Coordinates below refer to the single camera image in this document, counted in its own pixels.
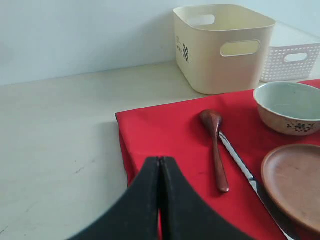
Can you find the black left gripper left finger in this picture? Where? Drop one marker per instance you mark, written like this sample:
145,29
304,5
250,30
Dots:
135,215

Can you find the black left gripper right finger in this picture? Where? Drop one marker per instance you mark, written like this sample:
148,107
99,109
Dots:
183,214

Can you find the red tablecloth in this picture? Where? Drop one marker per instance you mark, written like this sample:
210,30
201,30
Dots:
176,130

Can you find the dark wooden spoon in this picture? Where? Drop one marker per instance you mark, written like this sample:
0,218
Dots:
212,121

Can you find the steel table knife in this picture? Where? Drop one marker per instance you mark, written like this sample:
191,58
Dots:
281,220

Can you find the brown wooden plate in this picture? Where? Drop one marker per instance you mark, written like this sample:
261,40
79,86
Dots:
291,177

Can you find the white ceramic floral bowl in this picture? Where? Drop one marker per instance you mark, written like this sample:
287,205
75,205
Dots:
289,108

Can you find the cream plastic storage bin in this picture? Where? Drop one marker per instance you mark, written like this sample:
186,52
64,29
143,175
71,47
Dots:
221,48

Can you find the white perforated plastic basket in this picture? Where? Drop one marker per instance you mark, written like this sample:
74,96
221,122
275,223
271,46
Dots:
293,55

